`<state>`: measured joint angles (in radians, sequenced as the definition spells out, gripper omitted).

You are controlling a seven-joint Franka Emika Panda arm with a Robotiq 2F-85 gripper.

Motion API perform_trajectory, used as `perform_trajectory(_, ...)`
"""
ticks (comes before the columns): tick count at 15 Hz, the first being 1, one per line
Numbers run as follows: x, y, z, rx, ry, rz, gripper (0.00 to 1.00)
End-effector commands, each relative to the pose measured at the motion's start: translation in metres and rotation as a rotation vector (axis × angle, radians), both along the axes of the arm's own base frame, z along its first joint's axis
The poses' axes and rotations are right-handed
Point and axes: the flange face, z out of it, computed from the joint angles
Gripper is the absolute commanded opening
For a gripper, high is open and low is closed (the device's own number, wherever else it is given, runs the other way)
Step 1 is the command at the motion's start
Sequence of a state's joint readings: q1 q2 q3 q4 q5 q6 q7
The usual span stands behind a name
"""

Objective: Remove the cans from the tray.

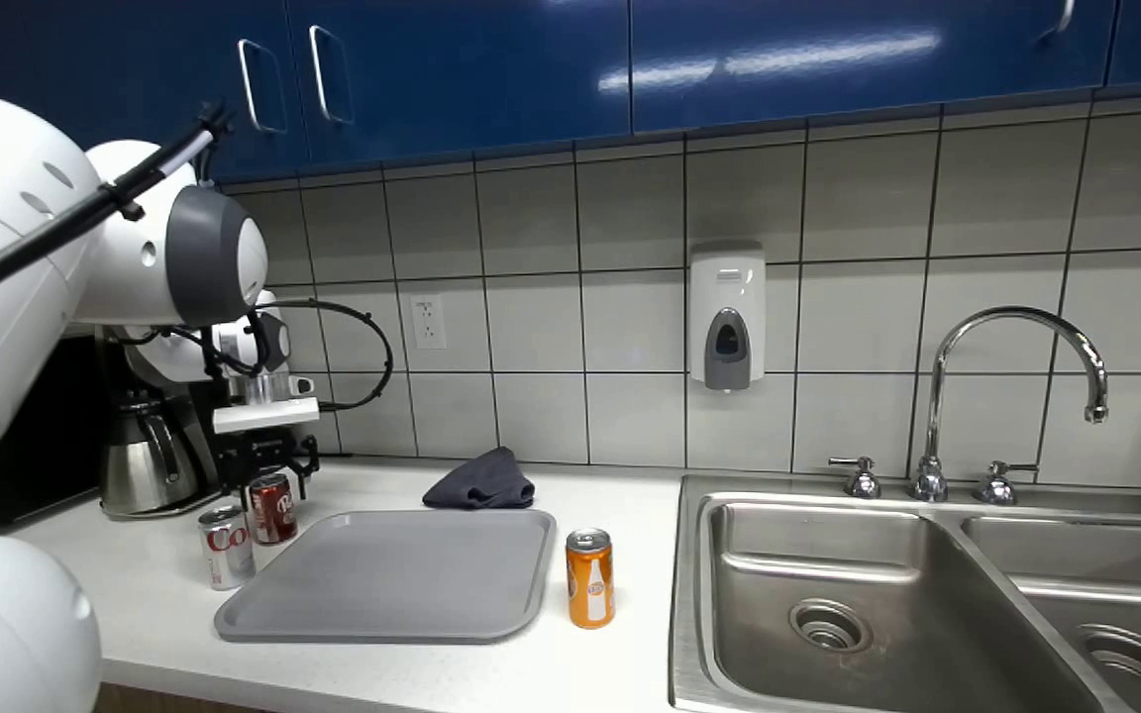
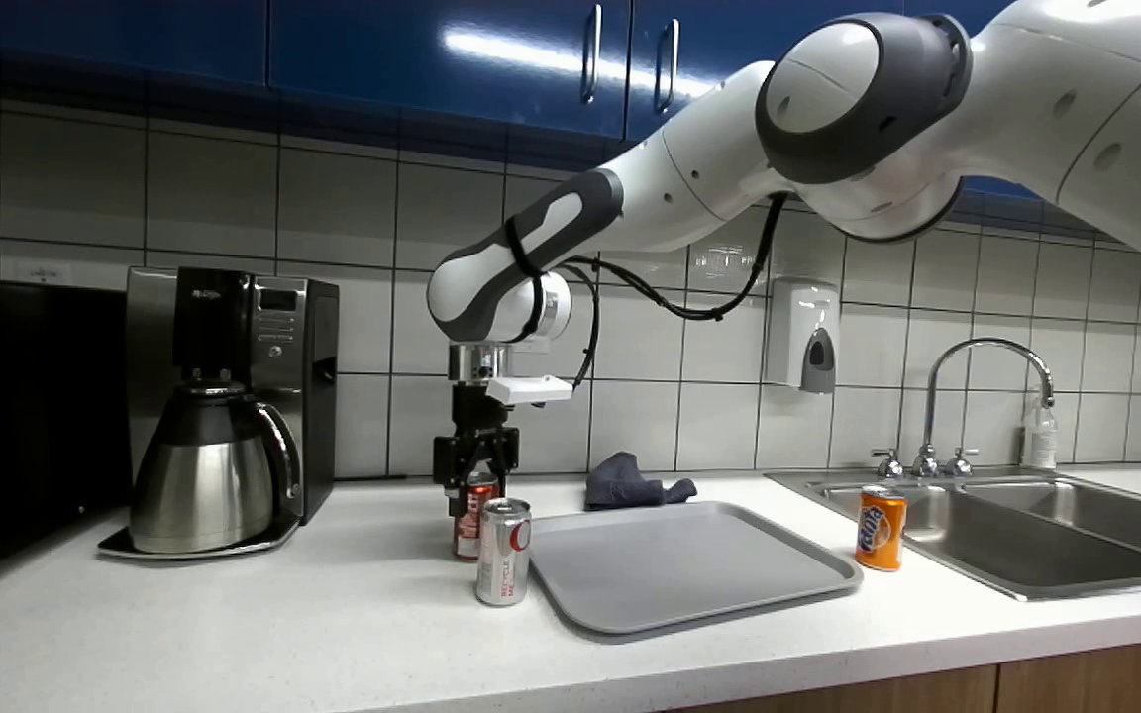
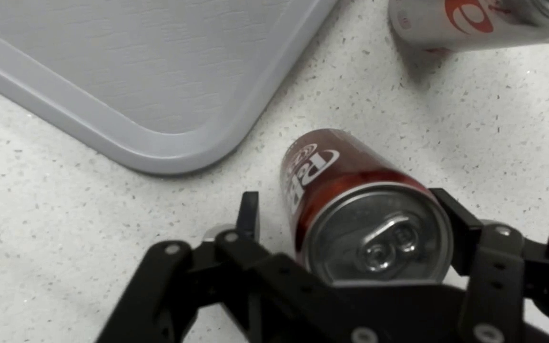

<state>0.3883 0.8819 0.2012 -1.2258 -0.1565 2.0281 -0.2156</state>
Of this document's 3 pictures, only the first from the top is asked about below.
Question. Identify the white wall soap dispenser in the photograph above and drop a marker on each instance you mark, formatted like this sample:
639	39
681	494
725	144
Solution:
725	283

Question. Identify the steel coffee carafe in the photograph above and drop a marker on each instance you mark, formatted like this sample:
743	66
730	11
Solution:
141	468

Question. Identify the dark blue cloth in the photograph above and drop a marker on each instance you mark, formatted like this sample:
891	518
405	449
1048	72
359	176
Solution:
476	481

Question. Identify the wooden lower cabinets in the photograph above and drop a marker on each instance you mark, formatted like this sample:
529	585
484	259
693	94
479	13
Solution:
174	704

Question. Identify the chrome gooseneck faucet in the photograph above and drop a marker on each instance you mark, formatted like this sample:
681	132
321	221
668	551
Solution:
991	315

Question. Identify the blue upper cabinets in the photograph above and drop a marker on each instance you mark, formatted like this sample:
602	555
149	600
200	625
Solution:
730	60

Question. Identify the silver soda can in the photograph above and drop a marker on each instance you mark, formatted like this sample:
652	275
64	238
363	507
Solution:
223	555

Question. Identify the grey plastic tray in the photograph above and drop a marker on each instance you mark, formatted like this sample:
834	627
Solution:
437	587

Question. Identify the white wall outlet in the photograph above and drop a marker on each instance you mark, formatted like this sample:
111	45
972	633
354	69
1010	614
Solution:
430	322

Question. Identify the stainless steel double sink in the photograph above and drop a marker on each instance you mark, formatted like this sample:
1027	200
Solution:
861	606

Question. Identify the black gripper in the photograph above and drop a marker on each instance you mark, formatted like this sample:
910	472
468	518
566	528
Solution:
259	449

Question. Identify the orange soda can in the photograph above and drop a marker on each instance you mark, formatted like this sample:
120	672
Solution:
593	579

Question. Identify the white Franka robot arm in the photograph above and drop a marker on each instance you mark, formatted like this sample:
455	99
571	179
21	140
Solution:
16	223

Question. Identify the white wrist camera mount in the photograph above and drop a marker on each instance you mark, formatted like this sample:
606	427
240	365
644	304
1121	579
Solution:
265	415

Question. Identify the red soda can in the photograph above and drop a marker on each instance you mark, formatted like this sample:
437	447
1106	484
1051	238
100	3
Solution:
269	513

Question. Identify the black steel coffee maker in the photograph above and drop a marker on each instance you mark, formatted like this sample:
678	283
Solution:
136	381

